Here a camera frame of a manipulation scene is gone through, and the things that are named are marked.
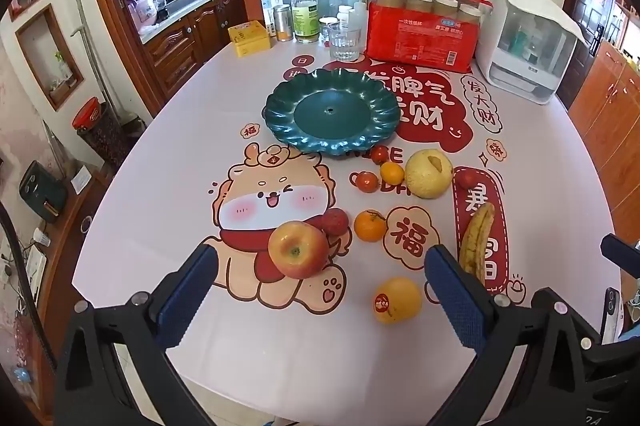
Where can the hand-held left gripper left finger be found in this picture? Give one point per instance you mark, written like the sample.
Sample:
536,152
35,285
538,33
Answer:
187,296

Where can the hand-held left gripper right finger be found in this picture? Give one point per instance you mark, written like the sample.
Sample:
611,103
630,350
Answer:
452,296

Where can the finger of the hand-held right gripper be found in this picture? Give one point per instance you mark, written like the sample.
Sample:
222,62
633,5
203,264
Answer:
622,256

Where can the yellow orange with red sticker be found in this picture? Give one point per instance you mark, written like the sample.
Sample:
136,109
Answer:
400,298

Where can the ripe spotted banana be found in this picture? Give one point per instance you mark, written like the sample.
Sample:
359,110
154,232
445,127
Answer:
477,231

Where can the orange tangerine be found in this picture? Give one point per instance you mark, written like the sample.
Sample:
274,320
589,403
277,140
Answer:
370,226

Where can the red yellow apple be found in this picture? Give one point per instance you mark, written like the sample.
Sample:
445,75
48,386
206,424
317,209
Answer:
297,248

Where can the large yellow pear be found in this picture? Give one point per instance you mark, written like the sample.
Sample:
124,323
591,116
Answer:
427,173

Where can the dark red apple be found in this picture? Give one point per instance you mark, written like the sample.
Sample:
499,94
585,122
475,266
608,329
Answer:
336,222

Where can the dark green scalloped plate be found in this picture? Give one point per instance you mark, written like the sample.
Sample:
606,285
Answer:
330,111

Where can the black smartphone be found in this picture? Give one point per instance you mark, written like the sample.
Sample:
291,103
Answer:
610,316

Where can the small red tomato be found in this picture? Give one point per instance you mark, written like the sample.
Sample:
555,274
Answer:
468,178
367,182
381,154

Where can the small orange kumquat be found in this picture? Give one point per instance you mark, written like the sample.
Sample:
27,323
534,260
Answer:
392,173

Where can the black heater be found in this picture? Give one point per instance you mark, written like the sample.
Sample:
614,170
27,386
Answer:
42,191

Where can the red-lidded jar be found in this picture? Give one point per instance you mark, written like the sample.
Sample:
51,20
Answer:
97,131

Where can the white countertop appliance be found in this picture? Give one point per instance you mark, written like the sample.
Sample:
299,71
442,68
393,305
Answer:
525,41

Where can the red paper cup package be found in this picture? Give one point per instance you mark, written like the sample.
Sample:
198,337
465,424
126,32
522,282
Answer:
420,43

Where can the wooden kitchen cabinet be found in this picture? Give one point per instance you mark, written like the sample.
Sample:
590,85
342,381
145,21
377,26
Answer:
185,41

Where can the yellow box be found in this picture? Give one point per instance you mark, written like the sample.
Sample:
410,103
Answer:
249,38

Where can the clear drinking glass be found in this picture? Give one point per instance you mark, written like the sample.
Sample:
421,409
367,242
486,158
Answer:
344,42

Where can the silver orange can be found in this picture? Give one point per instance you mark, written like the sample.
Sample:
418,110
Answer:
282,23

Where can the small jar with lid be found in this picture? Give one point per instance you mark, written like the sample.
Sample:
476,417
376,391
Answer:
327,26

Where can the white squeeze bottle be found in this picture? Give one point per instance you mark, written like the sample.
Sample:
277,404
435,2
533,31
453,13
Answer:
359,13

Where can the white carton box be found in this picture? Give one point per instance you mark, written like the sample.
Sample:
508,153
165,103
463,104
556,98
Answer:
269,8

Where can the clear bottle with green label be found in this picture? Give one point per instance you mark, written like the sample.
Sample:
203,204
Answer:
305,18

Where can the small white bottle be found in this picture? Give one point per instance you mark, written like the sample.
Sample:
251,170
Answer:
344,13

